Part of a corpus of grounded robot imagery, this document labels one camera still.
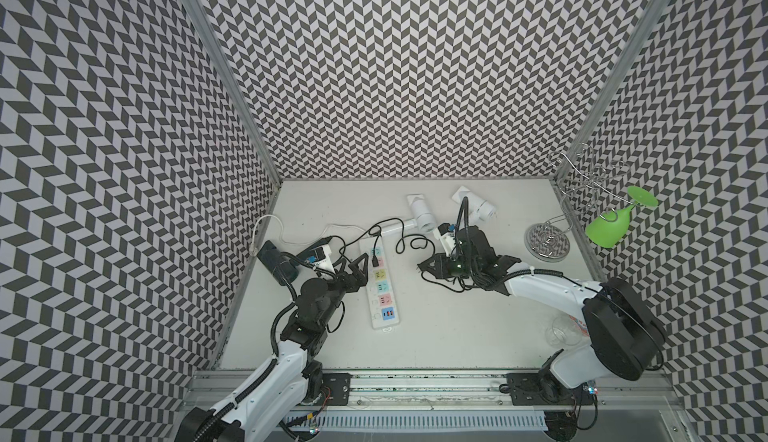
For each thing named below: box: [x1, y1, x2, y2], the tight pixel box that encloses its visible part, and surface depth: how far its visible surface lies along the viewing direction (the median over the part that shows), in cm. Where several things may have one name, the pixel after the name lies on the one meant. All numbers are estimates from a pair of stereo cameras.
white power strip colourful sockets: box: [368, 236, 400, 330], surface depth 88 cm
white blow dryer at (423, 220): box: [382, 194, 437, 235], surface depth 104 cm
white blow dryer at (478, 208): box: [451, 186, 497, 222], surface depth 104 cm
